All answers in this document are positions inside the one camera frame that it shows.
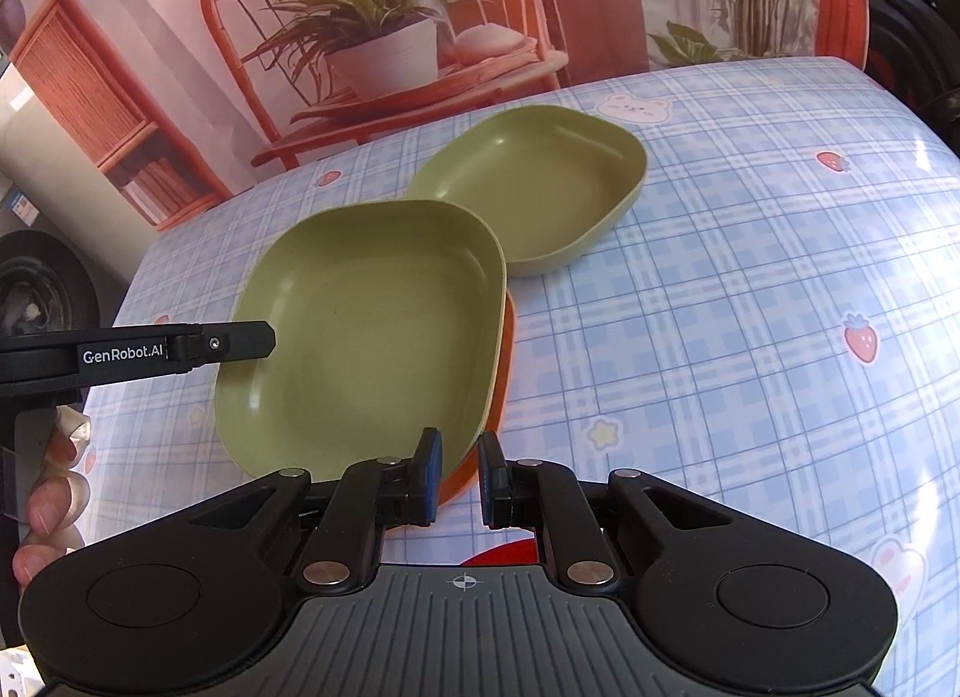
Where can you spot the person's left hand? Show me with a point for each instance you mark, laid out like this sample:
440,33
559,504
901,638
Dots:
52,506

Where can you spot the pale green square plate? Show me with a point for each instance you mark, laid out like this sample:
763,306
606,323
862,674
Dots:
360,337

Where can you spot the black exercise bike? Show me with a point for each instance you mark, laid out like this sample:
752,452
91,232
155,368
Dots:
919,30

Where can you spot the printed room backdrop cloth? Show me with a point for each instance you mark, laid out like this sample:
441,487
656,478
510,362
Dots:
525,7

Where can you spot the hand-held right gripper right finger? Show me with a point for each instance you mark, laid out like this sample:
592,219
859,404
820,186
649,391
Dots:
489,479

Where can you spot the red plastic bowl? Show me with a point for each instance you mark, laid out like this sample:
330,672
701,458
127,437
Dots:
502,558

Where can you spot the grey washing machine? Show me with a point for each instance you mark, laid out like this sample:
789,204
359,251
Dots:
37,284

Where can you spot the olive green square plate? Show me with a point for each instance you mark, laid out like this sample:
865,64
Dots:
547,187

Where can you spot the orange square plate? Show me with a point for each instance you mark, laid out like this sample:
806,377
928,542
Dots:
501,382

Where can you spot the blue checked tablecloth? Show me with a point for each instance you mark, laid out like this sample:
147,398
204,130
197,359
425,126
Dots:
750,292

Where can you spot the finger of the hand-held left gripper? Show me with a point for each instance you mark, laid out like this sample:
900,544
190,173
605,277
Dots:
225,343

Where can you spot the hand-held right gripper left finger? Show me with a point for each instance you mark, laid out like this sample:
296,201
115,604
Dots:
429,476

